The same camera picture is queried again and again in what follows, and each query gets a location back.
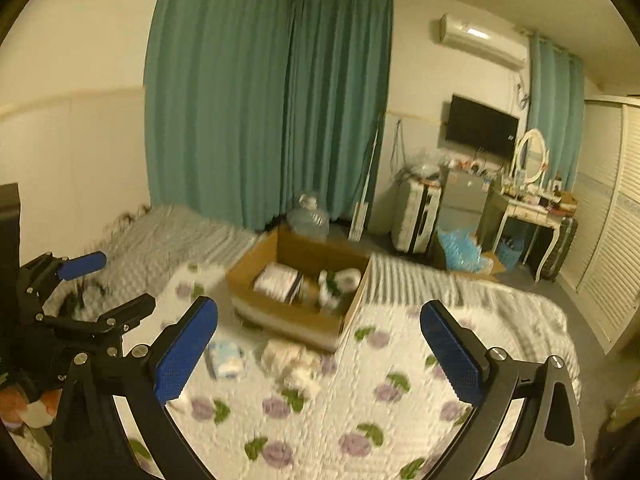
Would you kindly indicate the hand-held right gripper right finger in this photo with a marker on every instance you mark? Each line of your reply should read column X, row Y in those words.
column 452, row 357

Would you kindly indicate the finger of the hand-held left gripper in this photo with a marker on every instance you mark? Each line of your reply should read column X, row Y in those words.
column 122, row 312
column 82, row 265

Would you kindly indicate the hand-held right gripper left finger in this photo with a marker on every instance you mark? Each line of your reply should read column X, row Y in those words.
column 182, row 355

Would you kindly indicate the blue white soft packet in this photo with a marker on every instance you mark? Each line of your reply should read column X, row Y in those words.
column 226, row 360

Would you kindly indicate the brown cardboard box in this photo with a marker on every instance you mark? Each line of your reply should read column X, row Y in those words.
column 305, row 287

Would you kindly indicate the orange white cloth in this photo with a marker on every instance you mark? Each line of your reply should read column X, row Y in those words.
column 37, row 407

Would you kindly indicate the grey striped blanket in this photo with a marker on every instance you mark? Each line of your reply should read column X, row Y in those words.
column 165, row 240

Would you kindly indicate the dark headboard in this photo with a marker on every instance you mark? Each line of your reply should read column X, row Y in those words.
column 9, row 220

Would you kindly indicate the blue plastic bag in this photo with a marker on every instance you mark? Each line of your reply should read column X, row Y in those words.
column 457, row 250

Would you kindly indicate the white floral quilt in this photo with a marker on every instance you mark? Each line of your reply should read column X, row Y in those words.
column 350, row 410

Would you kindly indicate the blue plastic basket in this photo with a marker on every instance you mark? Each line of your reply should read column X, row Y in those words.
column 510, row 252

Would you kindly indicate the white packet with dark edge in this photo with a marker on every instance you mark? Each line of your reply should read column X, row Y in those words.
column 276, row 280

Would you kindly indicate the white tissue roll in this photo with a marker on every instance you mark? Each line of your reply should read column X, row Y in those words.
column 348, row 277

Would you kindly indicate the white suitcase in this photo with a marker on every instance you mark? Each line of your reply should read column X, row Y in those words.
column 415, row 215

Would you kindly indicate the dark suitcase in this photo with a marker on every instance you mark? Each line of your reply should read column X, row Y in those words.
column 559, row 247

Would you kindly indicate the white dressing table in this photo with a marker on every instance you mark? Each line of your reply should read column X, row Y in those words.
column 530, row 215

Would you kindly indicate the grey mini fridge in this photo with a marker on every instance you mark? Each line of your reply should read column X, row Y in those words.
column 462, row 195

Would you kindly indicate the white mop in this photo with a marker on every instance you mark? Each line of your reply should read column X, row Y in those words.
column 364, row 195

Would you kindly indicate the clear plastic water jug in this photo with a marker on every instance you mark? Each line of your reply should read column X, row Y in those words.
column 309, row 217

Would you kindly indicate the clear plastic bag pile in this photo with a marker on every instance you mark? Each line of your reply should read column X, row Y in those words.
column 425, row 162

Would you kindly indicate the white louvered wardrobe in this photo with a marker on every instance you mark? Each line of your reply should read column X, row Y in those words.
column 607, row 210

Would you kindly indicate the white oval mirror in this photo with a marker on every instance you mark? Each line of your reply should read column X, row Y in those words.
column 531, row 156

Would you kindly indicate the wide teal curtain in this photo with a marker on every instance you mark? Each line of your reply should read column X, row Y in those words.
column 225, row 100

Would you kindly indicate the narrow teal curtain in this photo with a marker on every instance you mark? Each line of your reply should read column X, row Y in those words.
column 555, row 110

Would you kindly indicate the white air conditioner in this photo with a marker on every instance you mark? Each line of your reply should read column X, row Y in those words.
column 482, row 40

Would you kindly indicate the black wall television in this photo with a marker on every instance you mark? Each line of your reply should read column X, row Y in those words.
column 480, row 125

